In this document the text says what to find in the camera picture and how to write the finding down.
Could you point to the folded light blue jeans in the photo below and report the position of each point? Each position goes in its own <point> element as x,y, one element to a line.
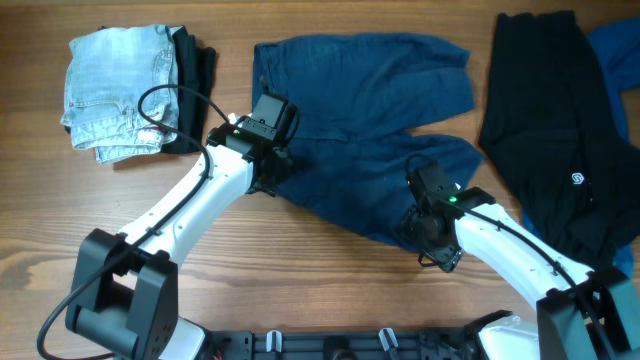
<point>116,78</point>

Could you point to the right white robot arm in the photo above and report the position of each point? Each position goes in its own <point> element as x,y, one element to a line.
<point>581,313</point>

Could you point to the blue garment under pile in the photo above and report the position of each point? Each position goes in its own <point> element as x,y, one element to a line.
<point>617,55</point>

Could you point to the folded black garment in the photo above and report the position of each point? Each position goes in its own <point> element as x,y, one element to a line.
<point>196,71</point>

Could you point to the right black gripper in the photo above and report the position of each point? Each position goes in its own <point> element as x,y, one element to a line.
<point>445,256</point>

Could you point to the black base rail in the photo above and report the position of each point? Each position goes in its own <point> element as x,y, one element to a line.
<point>430,343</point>

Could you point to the navy blue shorts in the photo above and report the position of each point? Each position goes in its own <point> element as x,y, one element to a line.
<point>359,98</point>

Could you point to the black pants pile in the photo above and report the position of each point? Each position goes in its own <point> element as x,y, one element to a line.
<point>560,125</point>

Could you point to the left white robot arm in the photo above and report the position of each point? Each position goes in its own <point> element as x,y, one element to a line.
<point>124,294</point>

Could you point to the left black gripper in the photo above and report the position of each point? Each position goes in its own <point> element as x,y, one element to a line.
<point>285,165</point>

